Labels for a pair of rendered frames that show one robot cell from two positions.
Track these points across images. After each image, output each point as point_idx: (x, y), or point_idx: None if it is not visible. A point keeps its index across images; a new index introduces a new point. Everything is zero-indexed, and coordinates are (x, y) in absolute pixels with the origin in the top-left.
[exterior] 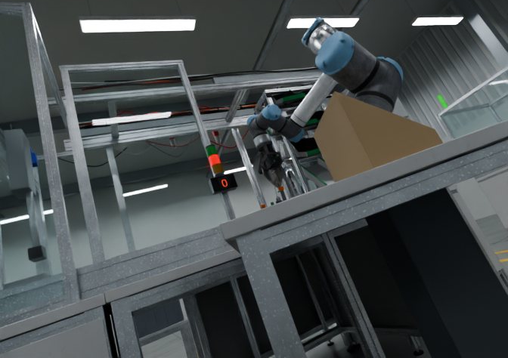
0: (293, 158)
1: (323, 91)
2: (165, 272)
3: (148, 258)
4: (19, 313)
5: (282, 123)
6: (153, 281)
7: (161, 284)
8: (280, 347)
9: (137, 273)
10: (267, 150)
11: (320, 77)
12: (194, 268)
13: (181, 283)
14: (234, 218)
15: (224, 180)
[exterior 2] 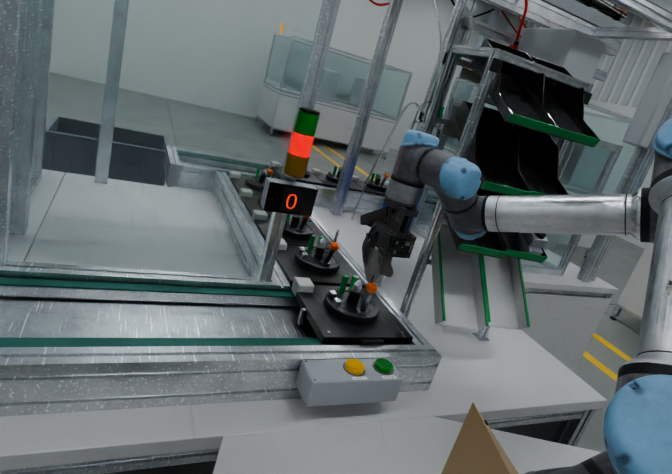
0: (436, 218)
1: (584, 230)
2: (68, 450)
3: (55, 382)
4: None
5: (461, 207)
6: (38, 460)
7: (51, 465)
8: None
9: (23, 400)
10: (398, 228)
11: (608, 205)
12: (125, 452)
13: (92, 463)
14: (273, 257)
15: (295, 196)
